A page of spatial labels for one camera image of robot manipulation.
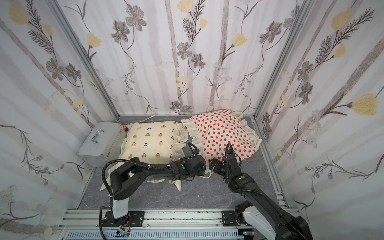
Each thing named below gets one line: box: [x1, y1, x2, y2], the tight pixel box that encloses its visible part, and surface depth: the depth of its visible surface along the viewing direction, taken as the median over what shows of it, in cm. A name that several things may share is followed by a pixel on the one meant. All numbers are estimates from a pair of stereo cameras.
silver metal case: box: [76, 122, 127, 168], surface depth 88 cm
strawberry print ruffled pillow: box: [181, 109, 262, 165], surface depth 103 cm
